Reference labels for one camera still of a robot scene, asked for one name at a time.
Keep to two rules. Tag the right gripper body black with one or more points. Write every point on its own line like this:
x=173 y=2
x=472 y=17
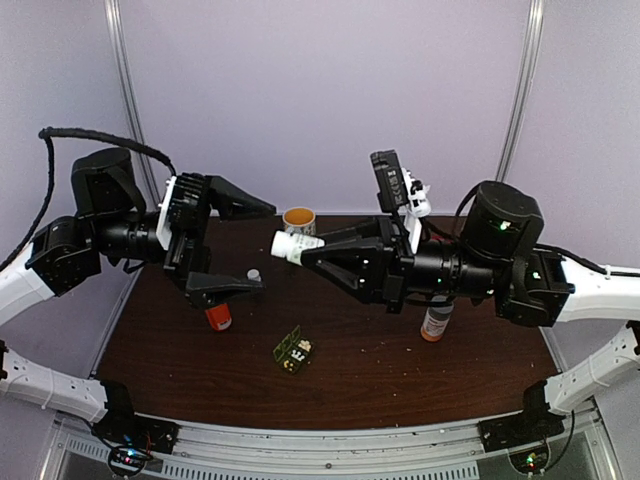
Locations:
x=396 y=243

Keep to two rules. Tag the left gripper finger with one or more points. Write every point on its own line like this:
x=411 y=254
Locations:
x=233 y=203
x=205 y=291

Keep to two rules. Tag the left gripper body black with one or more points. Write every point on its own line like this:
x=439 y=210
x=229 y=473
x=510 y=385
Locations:
x=186 y=252

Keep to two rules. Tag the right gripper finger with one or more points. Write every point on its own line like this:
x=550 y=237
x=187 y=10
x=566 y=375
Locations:
x=365 y=231
x=362 y=268

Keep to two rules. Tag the large orange pill bottle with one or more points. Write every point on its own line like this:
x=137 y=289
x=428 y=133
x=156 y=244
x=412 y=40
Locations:
x=219 y=317

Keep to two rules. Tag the small white pill bottle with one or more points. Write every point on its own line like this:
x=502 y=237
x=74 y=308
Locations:
x=254 y=275

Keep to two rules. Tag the floral mug yellow inside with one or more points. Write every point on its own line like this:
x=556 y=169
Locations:
x=300 y=220

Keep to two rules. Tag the green pill organizer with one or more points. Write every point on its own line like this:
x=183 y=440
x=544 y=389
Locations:
x=293 y=351

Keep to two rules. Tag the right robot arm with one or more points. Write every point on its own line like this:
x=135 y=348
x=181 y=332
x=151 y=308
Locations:
x=497 y=256

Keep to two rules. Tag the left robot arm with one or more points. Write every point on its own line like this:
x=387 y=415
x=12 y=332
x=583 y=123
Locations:
x=111 y=222

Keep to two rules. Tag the amber bottle grey cap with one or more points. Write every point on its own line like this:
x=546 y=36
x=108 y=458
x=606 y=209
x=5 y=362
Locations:
x=436 y=321

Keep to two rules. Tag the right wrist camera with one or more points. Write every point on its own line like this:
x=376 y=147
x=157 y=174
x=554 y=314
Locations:
x=392 y=193

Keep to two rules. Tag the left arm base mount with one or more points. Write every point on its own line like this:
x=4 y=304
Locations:
x=122 y=425

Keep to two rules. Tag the aluminium front rail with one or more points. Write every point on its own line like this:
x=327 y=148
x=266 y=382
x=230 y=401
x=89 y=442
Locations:
x=451 y=450

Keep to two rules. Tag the left aluminium frame post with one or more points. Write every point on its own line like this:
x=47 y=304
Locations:
x=118 y=43

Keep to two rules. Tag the aluminium frame post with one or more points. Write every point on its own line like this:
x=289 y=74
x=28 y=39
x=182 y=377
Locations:
x=118 y=43
x=529 y=58

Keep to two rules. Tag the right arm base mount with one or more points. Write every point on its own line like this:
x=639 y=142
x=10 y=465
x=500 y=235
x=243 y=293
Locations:
x=534 y=423

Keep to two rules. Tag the right aluminium frame post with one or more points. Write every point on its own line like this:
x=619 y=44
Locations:
x=529 y=58

